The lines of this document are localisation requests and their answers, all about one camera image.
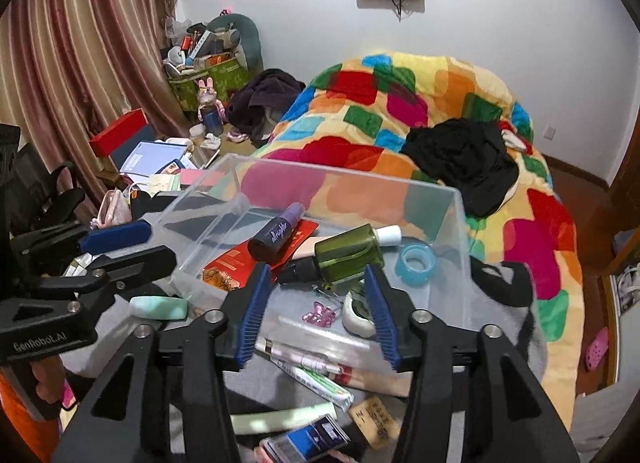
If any green storage bag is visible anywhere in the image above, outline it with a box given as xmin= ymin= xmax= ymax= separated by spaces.
xmin=167 ymin=60 xmax=249 ymax=114

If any red box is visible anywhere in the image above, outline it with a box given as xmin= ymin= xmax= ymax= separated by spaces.
xmin=89 ymin=109 xmax=148 ymax=158

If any black clothing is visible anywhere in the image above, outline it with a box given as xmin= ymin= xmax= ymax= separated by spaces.
xmin=400 ymin=118 xmax=520 ymax=218

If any green glass bottle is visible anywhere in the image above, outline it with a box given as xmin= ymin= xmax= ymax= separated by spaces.
xmin=277 ymin=224 xmax=385 ymax=286

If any mint green tube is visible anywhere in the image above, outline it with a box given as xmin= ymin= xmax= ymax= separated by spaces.
xmin=129 ymin=295 xmax=188 ymax=321

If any pink pouch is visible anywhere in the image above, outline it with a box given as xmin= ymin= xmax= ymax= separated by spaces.
xmin=97 ymin=189 xmax=132 ymax=229

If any wooden wardrobe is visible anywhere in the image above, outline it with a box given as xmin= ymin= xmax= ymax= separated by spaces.
xmin=600 ymin=228 xmax=640 ymax=389

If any striped pink curtain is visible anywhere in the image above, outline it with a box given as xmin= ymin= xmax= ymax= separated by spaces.
xmin=0 ymin=0 xmax=193 ymax=214

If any person's left hand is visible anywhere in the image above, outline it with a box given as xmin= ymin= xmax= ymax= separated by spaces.
xmin=31 ymin=358 xmax=66 ymax=403

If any colourful patchwork blanket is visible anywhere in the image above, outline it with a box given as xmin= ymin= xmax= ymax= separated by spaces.
xmin=270 ymin=50 xmax=586 ymax=434

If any black chair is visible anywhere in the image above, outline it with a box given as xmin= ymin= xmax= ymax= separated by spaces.
xmin=0 ymin=124 xmax=86 ymax=239

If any dark blue bottle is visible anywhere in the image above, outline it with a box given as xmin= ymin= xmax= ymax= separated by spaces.
xmin=200 ymin=103 xmax=224 ymax=136

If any white ribbed panel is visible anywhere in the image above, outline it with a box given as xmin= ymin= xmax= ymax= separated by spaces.
xmin=570 ymin=390 xmax=640 ymax=454

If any white pen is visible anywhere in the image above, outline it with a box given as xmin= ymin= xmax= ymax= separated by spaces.
xmin=255 ymin=337 xmax=341 ymax=376

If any pink clog shoe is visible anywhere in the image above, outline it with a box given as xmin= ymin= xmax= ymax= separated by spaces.
xmin=585 ymin=327 xmax=610 ymax=371

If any pink bunny toy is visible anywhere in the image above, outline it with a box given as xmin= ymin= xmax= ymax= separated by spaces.
xmin=197 ymin=78 xmax=226 ymax=109

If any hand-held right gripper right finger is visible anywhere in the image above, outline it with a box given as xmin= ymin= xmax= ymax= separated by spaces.
xmin=363 ymin=264 xmax=581 ymax=463

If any clear plastic box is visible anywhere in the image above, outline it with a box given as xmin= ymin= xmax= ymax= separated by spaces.
xmin=145 ymin=153 xmax=473 ymax=344

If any blue notebook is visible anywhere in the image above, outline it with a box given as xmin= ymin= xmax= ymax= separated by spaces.
xmin=120 ymin=142 xmax=188 ymax=175

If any grey and black mat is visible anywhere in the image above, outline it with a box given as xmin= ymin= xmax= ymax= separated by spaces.
xmin=65 ymin=238 xmax=548 ymax=463

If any dark purple spray bottle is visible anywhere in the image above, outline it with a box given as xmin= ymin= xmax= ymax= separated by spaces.
xmin=248 ymin=203 xmax=306 ymax=265

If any pink hair clip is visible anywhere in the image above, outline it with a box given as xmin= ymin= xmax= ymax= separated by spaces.
xmin=302 ymin=300 xmax=335 ymax=328

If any pale green flat tube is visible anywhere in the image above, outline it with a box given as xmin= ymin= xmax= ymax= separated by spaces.
xmin=231 ymin=405 xmax=337 ymax=436

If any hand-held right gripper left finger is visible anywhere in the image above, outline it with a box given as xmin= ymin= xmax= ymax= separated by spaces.
xmin=52 ymin=263 xmax=273 ymax=463

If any red tea packet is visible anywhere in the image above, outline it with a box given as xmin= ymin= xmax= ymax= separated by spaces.
xmin=202 ymin=220 xmax=320 ymax=294

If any beige stick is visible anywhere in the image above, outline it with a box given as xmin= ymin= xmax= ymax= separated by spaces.
xmin=340 ymin=365 xmax=416 ymax=398

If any blue card box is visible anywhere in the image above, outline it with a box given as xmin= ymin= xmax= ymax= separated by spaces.
xmin=260 ymin=415 xmax=351 ymax=462

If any green white toothpaste tube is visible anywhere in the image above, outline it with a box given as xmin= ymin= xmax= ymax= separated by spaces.
xmin=285 ymin=363 xmax=355 ymax=411

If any blue tape roll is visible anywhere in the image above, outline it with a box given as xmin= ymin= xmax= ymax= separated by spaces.
xmin=395 ymin=243 xmax=437 ymax=288

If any clear tape roll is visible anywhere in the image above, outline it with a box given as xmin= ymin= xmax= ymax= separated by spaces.
xmin=342 ymin=290 xmax=378 ymax=339

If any tan printed small box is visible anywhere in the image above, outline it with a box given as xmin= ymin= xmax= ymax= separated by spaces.
xmin=348 ymin=395 xmax=401 ymax=450

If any dark purple clothing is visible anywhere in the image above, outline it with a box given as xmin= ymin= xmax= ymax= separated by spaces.
xmin=227 ymin=69 xmax=306 ymax=144

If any grey neck pillow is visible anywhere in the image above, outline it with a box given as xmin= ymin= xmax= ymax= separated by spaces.
xmin=206 ymin=13 xmax=264 ymax=74

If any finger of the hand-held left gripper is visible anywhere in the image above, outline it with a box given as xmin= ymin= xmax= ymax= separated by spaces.
xmin=10 ymin=220 xmax=152 ymax=274
xmin=37 ymin=245 xmax=177 ymax=304

